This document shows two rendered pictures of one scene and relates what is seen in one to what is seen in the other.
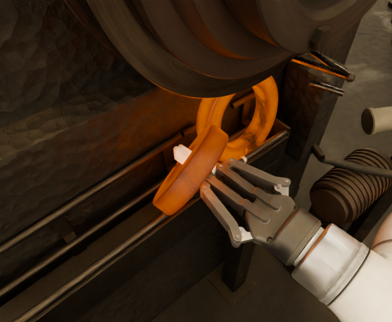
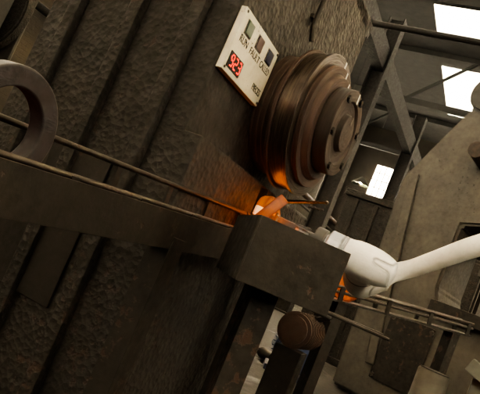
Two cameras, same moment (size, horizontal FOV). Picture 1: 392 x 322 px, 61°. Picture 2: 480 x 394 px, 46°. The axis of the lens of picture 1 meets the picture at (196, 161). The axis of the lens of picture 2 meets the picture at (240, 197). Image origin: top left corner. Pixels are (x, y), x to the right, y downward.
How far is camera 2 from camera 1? 1.51 m
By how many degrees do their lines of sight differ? 58
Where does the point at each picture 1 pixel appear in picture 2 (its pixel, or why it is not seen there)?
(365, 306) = (356, 244)
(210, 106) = (265, 202)
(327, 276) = (341, 238)
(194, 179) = (282, 202)
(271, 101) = not seen: hidden behind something
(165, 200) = (268, 208)
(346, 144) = not seen: outside the picture
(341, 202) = (303, 320)
